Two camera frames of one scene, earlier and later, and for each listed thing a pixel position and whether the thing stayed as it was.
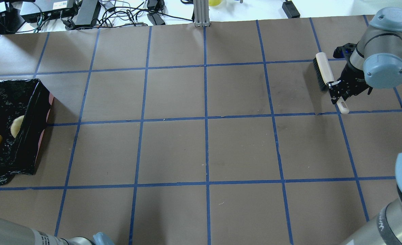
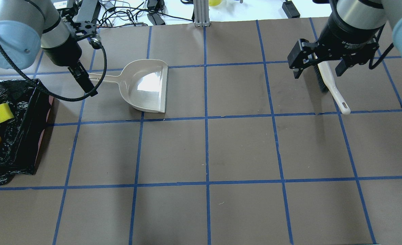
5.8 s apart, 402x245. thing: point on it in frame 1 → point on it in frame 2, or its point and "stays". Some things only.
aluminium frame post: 201,13 stays
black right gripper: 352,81 → 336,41
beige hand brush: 324,75 stays
